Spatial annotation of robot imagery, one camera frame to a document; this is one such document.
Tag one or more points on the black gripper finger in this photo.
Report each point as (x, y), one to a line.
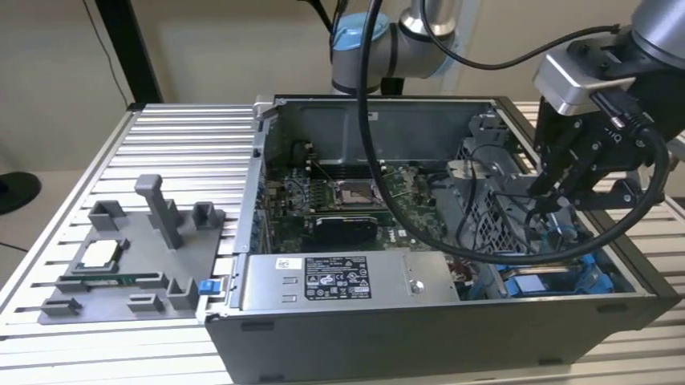
(581, 180)
(547, 176)

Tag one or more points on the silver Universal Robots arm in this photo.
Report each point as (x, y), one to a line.
(374, 60)

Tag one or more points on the grey metal disk bay cage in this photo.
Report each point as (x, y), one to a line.
(481, 224)

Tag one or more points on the green Dell motherboard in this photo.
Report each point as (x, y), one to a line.
(416, 216)

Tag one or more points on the CPU socket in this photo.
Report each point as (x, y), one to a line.
(355, 192)

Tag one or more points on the black graphics card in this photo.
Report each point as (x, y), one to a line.
(344, 229)

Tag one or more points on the silver power supply unit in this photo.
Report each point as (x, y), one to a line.
(347, 280)

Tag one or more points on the black open PC case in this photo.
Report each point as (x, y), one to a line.
(400, 341)

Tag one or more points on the blue case latch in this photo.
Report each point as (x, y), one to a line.
(208, 287)

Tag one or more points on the grey parts rack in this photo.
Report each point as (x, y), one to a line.
(133, 240)

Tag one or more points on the green RAM stick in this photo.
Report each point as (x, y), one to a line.
(128, 277)

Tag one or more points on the silver CPU chip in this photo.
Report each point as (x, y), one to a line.
(99, 256)

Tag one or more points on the black round stand base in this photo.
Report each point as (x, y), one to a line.
(19, 192)

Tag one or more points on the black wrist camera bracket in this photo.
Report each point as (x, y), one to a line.
(621, 196)

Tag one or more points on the shiny silver bracket plate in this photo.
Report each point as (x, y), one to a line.
(470, 172)

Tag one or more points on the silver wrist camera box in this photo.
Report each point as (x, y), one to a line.
(567, 80)

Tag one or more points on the black upright post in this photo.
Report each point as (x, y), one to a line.
(133, 60)

